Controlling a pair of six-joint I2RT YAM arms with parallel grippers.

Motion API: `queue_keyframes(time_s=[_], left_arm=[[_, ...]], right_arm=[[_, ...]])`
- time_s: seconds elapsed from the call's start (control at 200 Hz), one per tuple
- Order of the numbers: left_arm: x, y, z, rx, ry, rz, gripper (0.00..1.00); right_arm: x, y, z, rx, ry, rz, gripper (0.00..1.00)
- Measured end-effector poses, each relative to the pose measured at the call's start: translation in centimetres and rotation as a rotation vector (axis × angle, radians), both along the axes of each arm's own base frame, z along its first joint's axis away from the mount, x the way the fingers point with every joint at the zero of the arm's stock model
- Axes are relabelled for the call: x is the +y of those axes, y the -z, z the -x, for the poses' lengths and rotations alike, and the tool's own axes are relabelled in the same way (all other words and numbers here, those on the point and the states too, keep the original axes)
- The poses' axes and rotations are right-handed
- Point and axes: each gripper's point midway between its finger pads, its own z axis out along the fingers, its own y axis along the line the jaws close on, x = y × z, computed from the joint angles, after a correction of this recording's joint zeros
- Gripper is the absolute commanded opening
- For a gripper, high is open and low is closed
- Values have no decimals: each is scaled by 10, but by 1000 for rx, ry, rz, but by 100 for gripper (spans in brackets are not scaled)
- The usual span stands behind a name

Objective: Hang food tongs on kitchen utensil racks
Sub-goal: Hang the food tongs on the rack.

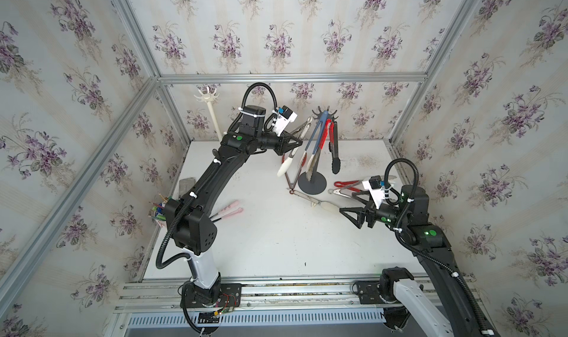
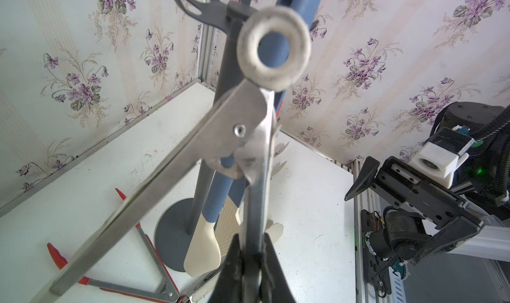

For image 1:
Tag cream utensil rack stand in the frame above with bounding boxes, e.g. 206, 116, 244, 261
194, 84, 223, 141

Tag aluminium front rail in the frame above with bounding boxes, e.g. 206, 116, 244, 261
110, 276, 485, 313

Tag red tipped steel tongs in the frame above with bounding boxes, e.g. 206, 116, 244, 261
280, 152, 309, 194

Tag grey whiteboard eraser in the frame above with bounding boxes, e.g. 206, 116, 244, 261
178, 177, 196, 198

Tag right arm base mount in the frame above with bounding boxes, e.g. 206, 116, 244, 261
351, 267, 414, 332

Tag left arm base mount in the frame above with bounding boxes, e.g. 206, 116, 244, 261
177, 279, 243, 333

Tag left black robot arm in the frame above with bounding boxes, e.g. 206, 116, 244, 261
155, 82, 302, 300

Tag pink cup of pens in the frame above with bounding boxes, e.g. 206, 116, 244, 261
149, 194, 170, 228

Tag white tipped tongs at right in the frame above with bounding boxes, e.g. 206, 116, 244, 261
328, 183, 366, 200

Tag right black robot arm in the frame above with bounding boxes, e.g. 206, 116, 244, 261
339, 158, 498, 336

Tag red handled steel tongs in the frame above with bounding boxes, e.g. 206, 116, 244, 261
306, 119, 332, 181

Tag red handled tongs at right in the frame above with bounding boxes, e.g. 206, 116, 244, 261
334, 180, 363, 192

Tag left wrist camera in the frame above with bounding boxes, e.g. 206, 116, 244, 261
272, 106, 297, 137

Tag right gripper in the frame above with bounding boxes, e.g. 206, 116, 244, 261
342, 188, 412, 231

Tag dark grey utensil rack stand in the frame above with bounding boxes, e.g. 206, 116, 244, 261
298, 106, 337, 195

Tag black steel tongs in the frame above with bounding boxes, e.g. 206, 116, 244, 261
329, 119, 341, 174

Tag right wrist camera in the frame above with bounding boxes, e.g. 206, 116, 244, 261
362, 175, 398, 208

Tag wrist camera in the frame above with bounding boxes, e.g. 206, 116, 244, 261
362, 175, 398, 208
272, 106, 297, 137

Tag cream steel tongs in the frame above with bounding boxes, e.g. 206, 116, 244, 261
277, 117, 314, 178

